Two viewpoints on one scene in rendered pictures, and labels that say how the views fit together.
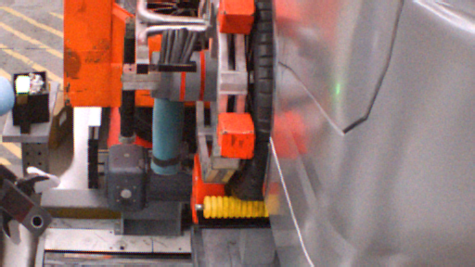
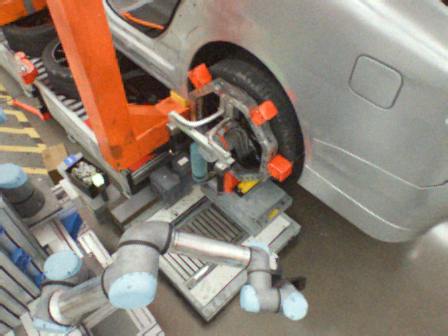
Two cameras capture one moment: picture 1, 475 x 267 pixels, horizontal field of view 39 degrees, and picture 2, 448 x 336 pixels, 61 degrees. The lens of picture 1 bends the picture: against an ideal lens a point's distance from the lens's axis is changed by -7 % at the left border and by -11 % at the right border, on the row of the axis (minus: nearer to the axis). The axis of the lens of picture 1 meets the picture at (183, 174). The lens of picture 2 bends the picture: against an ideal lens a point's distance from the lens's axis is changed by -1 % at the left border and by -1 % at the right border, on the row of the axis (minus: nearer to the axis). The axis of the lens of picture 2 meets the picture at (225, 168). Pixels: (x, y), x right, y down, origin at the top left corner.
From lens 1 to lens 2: 1.24 m
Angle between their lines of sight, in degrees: 34
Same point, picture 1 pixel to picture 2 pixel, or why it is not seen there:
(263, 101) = (289, 148)
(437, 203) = not seen: outside the picture
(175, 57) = (244, 150)
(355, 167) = (431, 198)
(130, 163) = (171, 180)
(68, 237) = not seen: hidden behind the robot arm
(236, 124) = (282, 165)
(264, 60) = (286, 131)
